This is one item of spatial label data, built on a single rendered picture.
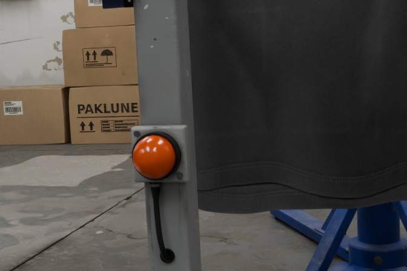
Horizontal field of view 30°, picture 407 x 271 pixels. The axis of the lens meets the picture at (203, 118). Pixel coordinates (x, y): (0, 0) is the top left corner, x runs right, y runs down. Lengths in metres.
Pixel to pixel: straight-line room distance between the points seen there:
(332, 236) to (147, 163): 1.53
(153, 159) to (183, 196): 0.06
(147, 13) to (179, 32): 0.03
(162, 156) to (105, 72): 4.86
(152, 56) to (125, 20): 4.81
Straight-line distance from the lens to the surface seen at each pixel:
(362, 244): 2.32
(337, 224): 2.16
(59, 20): 6.15
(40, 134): 5.76
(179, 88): 0.67
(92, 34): 5.53
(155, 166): 0.64
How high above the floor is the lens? 0.75
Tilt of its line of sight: 6 degrees down
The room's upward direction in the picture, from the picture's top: 3 degrees counter-clockwise
